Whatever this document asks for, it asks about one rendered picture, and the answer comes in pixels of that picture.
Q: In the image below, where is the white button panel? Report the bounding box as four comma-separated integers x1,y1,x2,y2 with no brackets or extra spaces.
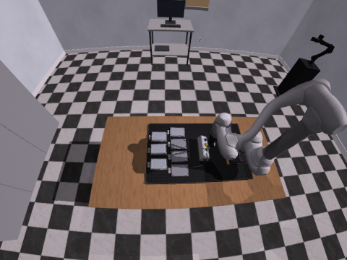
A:
193,135,210,168

